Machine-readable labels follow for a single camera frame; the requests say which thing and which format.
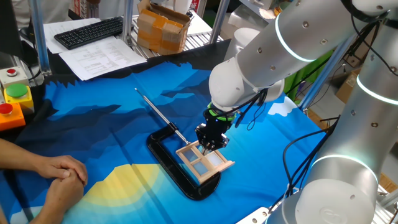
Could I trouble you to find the taped brown cardboard box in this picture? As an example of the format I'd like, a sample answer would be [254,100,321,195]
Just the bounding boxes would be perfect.
[136,0,193,56]

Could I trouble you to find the person's right hand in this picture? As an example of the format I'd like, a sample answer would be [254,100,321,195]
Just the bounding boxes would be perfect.
[45,170,85,214]

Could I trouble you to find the person's left hand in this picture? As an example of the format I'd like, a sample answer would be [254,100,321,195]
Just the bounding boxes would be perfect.
[33,154,89,187]

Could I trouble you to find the black computer keyboard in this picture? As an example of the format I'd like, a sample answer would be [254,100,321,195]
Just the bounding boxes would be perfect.
[53,16,124,50]

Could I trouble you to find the stacked ceramic bowls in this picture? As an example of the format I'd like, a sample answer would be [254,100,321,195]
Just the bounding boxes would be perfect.
[273,2,289,16]

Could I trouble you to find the miniature wooden sliding window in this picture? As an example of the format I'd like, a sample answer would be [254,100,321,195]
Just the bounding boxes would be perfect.
[175,140,236,184]

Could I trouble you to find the black C-clamp with steel screw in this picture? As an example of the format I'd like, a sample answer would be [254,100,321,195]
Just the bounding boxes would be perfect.
[134,88,222,201]

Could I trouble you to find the person's left forearm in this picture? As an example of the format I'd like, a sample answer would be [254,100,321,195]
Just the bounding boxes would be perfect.
[0,138,38,171]

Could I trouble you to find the orange box red button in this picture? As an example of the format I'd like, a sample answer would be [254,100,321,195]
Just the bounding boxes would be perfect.
[0,103,26,132]

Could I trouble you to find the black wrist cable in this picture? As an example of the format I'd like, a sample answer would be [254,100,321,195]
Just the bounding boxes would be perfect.
[214,88,269,131]

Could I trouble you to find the white box red button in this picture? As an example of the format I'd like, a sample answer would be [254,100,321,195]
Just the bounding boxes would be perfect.
[0,66,30,89]

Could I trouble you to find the aluminium frame post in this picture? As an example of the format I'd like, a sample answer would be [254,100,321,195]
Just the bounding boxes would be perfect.
[121,0,135,47]
[208,0,231,44]
[298,34,358,111]
[28,0,53,77]

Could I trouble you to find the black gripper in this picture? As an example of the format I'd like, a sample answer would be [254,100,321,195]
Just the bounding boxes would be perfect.
[195,111,233,156]

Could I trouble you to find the black tripod stand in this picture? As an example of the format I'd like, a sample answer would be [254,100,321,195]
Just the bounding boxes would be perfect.
[320,21,382,125]

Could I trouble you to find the black computer monitor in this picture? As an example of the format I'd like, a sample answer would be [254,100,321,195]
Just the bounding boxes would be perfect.
[0,0,24,60]

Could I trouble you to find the plain cardboard storage box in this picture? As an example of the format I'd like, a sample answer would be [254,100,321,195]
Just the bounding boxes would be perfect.
[335,68,361,105]

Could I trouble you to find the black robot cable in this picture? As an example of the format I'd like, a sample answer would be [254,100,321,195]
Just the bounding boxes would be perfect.
[269,127,330,212]

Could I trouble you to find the yellow box green button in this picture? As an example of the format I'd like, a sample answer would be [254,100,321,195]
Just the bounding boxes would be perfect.
[3,83,35,114]

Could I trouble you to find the person's right forearm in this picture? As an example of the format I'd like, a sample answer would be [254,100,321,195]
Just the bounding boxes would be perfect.
[29,207,68,224]

